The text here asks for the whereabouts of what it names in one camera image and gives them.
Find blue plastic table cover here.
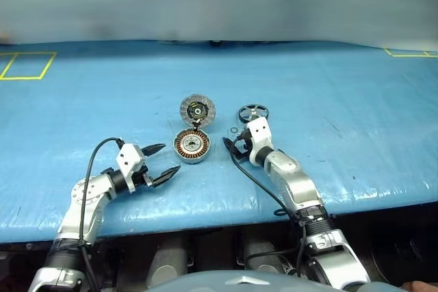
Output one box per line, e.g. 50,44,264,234
0,39,438,244

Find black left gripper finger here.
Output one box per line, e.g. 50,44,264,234
141,143,168,157
150,165,181,189

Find round motor housing copper windings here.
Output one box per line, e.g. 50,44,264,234
172,127,210,165

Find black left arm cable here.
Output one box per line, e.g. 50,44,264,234
79,137,125,292

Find grey-blue robot torso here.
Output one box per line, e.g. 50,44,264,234
143,269,404,292

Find grey rounded shape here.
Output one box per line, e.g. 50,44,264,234
146,237,189,288
242,233,292,274

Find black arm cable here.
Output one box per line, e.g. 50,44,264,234
79,137,125,292
229,136,309,278

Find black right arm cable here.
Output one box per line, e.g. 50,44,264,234
229,136,309,278

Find yellow tape square outline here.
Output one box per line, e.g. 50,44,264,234
0,51,57,81

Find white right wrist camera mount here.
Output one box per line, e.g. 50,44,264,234
245,116,275,166

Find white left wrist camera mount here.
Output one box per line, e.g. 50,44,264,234
115,144,146,193

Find black spoked rotor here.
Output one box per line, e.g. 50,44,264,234
237,102,270,124

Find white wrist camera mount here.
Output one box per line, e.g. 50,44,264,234
245,116,275,166
115,144,146,193

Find yellow tape corner outline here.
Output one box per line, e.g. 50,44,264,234
383,48,438,58

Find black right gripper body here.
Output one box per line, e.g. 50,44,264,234
234,137,255,165

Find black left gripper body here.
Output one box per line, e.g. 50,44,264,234
131,165,155,189

